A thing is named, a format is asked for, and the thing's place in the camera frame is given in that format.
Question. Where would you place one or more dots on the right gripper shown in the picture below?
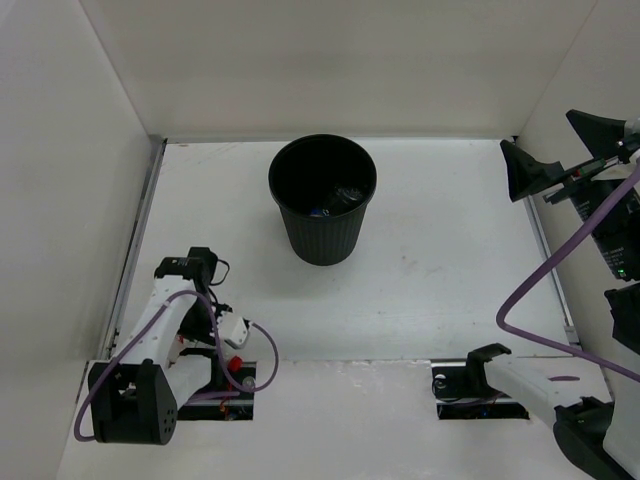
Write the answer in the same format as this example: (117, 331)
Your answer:
(526, 172)

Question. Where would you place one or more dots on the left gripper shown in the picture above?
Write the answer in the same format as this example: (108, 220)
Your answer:
(220, 373)

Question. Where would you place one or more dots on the clear bottle red label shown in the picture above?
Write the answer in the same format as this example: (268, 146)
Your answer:
(234, 361)

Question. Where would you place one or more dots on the clear bottle blue label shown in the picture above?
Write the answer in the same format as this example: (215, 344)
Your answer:
(338, 201)

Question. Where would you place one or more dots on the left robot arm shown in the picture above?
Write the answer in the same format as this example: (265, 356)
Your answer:
(133, 398)

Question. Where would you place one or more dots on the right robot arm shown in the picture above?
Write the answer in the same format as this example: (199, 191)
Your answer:
(594, 421)

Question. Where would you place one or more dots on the black plastic waste bin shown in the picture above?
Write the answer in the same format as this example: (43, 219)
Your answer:
(299, 177)

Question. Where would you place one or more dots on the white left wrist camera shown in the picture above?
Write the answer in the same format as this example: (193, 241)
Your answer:
(233, 330)

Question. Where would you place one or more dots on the left aluminium rail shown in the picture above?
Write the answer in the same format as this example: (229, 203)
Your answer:
(115, 319)

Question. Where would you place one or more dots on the aluminium rail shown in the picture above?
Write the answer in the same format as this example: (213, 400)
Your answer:
(523, 289)
(115, 319)

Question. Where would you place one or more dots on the right aluminium rail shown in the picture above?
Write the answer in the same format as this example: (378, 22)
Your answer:
(523, 289)

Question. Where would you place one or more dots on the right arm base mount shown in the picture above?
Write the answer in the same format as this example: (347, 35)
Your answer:
(457, 399)

